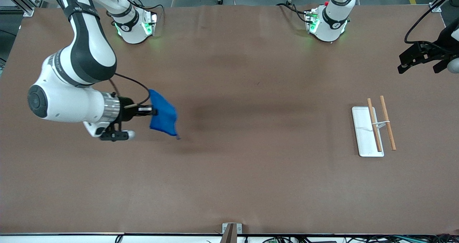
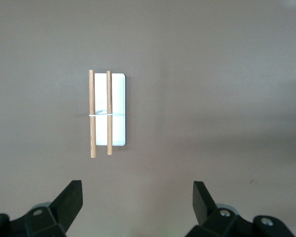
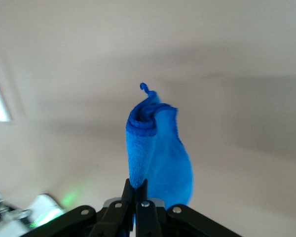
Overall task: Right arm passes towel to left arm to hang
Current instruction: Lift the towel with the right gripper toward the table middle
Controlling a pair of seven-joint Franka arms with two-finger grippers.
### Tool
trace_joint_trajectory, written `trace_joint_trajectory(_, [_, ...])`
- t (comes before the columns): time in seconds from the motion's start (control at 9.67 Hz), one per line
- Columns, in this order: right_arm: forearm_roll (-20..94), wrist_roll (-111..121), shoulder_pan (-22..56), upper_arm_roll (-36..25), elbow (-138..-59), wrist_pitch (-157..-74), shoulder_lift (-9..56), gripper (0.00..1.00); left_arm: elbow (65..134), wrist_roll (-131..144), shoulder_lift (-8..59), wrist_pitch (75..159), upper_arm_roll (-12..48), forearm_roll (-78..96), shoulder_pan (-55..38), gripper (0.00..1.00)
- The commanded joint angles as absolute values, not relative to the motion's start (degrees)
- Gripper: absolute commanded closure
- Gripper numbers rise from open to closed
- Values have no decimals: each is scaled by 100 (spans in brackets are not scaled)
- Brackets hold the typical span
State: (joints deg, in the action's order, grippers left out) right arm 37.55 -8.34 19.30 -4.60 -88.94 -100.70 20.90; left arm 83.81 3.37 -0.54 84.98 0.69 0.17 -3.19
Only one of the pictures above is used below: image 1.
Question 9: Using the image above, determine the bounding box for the blue towel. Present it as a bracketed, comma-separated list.
[148, 89, 179, 137]

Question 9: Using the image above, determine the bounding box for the wooden rack rod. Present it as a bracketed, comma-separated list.
[379, 95, 397, 151]
[367, 98, 383, 152]

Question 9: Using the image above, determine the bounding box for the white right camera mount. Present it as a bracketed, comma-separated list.
[83, 121, 108, 138]

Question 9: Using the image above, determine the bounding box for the black right arm base cable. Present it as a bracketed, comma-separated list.
[127, 0, 165, 15]

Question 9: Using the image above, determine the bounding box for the black arm base cable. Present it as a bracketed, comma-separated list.
[276, 3, 310, 23]
[127, 0, 165, 15]

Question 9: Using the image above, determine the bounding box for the black left arm base cable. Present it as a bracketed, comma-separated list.
[276, 3, 310, 23]

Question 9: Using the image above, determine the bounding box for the metal bracket with brown post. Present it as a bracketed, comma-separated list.
[222, 223, 243, 243]

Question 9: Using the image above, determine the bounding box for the tangled cable bundle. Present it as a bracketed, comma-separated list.
[262, 233, 459, 243]

